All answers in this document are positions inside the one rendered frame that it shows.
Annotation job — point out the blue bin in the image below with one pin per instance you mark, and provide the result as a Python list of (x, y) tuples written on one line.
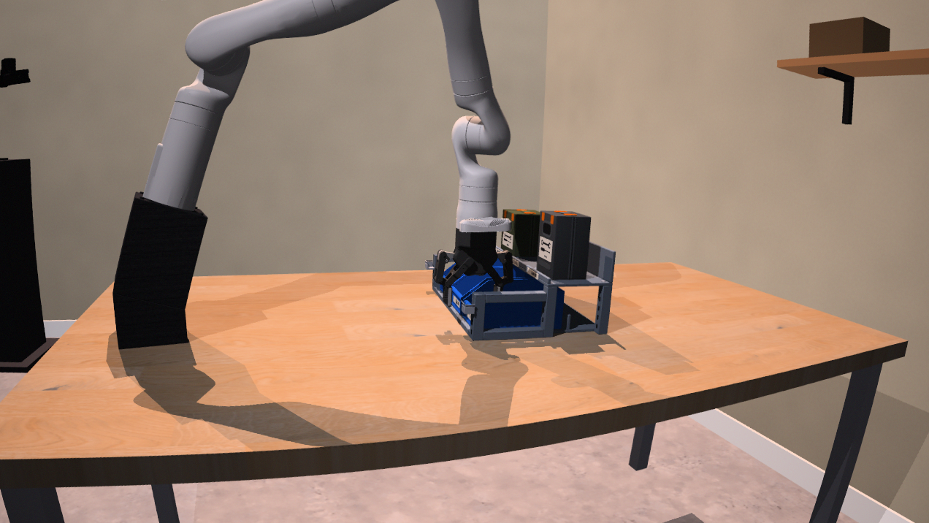
[(498, 263), (468, 284), (519, 314)]

